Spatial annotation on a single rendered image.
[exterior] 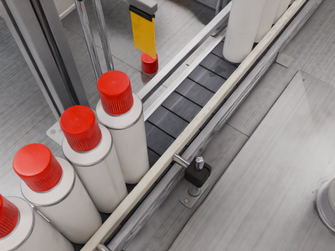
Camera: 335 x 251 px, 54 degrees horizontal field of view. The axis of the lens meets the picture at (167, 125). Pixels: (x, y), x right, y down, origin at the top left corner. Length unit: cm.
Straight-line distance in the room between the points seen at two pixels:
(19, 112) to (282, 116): 47
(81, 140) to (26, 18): 15
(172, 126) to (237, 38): 19
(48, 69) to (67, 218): 19
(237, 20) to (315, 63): 24
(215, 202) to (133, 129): 18
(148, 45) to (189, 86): 23
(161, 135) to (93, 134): 23
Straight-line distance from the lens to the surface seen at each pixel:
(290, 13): 71
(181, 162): 47
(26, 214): 33
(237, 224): 48
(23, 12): 39
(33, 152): 31
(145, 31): 36
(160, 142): 52
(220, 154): 58
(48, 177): 31
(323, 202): 51
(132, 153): 41
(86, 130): 31
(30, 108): 67
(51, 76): 46
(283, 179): 52
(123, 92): 32
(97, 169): 35
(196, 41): 55
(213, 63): 63
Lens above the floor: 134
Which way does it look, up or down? 58 degrees down
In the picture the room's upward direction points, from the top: straight up
